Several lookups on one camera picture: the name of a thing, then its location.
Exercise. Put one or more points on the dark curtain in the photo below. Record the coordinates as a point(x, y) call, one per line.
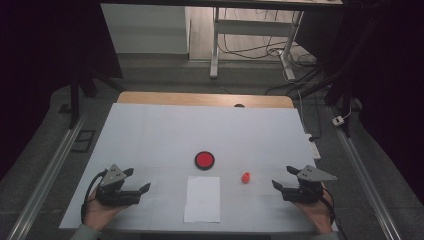
point(393, 66)
point(33, 66)

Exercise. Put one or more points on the orange stamp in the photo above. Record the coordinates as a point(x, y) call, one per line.
point(245, 178)

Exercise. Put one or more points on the black stand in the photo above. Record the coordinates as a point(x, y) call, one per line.
point(75, 100)
point(336, 93)

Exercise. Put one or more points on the person's left hand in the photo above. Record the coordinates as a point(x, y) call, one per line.
point(100, 213)

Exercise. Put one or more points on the small white paper sheet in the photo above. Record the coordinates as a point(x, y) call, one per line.
point(202, 200)

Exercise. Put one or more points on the white plug adapter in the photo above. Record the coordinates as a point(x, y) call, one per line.
point(338, 121)

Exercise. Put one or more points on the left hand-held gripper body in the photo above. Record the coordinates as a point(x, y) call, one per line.
point(113, 176)

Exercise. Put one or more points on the white power strip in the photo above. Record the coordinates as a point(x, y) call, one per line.
point(314, 148)

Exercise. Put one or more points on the dark table grommet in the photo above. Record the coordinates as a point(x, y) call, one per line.
point(239, 105)

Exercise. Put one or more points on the person's right hand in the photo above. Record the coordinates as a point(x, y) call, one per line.
point(315, 215)

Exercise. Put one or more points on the white-legged desk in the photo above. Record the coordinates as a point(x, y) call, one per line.
point(253, 27)

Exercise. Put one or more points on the white partition panel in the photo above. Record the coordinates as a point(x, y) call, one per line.
point(143, 30)

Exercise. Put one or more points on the round red ink pad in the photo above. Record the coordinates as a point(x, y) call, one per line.
point(204, 160)

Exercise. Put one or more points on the aluminium rail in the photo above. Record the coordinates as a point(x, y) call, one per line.
point(363, 173)
point(50, 173)

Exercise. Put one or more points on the black floor socket plate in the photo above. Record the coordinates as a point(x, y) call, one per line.
point(83, 141)

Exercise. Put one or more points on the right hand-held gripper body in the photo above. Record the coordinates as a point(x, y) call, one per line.
point(311, 175)

